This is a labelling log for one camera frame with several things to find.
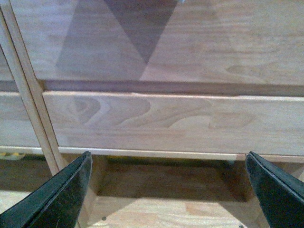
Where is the wooden shelf unit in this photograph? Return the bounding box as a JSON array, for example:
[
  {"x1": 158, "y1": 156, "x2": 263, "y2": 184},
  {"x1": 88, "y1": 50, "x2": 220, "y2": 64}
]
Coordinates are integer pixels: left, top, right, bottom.
[
  {"x1": 9, "y1": 0, "x2": 304, "y2": 228},
  {"x1": 0, "y1": 0, "x2": 65, "y2": 174}
]

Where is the right wooden shelf unit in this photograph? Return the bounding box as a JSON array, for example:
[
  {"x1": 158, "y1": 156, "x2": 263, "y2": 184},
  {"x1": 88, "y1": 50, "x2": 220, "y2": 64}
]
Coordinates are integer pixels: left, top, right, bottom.
[{"x1": 9, "y1": 0, "x2": 304, "y2": 228}]

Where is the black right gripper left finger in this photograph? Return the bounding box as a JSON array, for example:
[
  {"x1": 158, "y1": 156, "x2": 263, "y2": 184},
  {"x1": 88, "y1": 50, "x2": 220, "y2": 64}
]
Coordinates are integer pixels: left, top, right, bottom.
[{"x1": 0, "y1": 152, "x2": 92, "y2": 228}]

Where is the left wooden shelf unit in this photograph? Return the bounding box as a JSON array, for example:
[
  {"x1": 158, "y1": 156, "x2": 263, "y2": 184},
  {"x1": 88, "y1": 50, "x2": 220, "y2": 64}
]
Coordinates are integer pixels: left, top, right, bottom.
[{"x1": 0, "y1": 0, "x2": 65, "y2": 174}]

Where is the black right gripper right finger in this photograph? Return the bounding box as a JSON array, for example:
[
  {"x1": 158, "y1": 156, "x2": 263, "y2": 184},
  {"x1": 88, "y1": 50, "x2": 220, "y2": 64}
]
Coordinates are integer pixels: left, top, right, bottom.
[{"x1": 245, "y1": 152, "x2": 304, "y2": 228}]

